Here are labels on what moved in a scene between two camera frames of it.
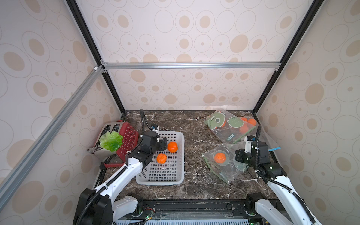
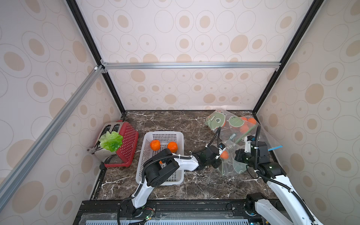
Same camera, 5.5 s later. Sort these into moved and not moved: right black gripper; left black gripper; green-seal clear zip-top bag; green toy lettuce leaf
Moved: left black gripper
Not moved: green-seal clear zip-top bag; right black gripper; green toy lettuce leaf
